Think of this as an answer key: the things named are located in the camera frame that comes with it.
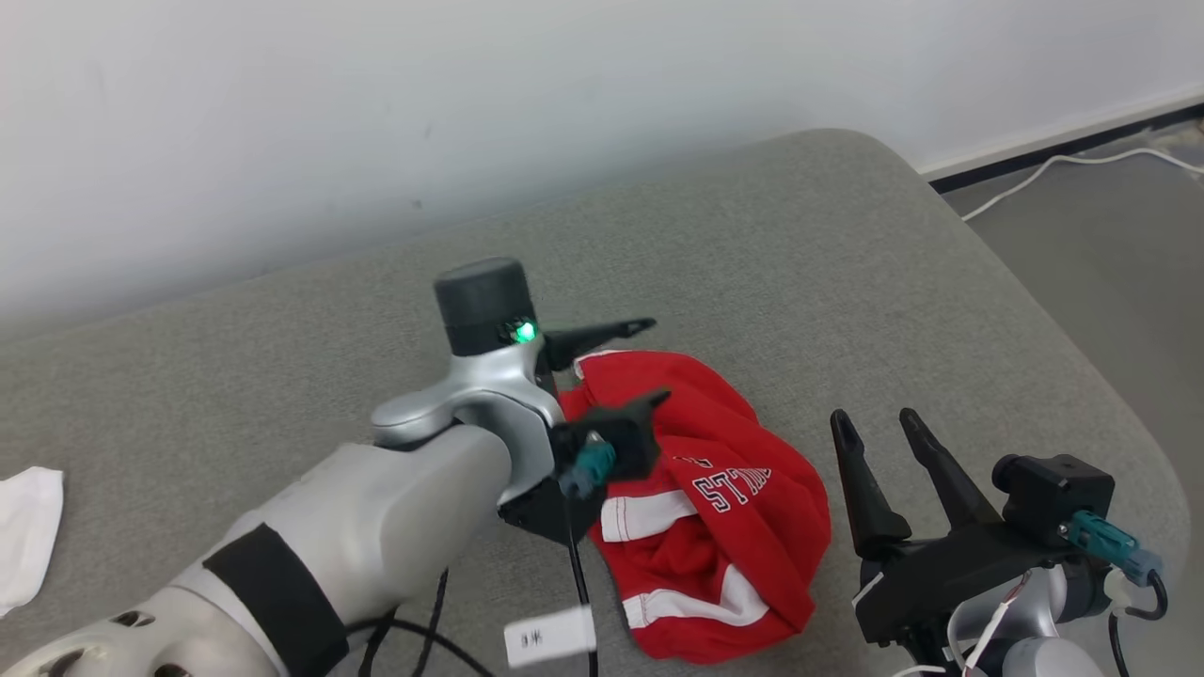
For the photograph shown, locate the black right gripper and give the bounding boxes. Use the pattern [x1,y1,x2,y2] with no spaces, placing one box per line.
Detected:
[830,407,1075,652]

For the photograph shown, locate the white cable label tag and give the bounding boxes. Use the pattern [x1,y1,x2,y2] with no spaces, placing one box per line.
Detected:
[503,605,598,669]

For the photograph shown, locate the red shorts with white trim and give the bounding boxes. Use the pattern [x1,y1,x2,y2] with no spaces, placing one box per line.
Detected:
[557,350,833,666]

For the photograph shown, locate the red jersey with white sleeves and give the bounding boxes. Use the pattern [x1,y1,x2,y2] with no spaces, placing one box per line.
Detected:
[0,466,66,618]

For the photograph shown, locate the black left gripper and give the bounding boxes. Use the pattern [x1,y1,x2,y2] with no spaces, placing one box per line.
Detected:
[497,318,672,548]

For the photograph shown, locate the wall baseboard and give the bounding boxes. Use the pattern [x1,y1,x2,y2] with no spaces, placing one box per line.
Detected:
[917,85,1204,195]

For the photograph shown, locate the white floor cable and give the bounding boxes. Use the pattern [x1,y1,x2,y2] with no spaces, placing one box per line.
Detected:
[959,148,1204,224]

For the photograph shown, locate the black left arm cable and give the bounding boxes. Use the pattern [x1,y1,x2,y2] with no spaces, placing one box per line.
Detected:
[348,489,603,677]

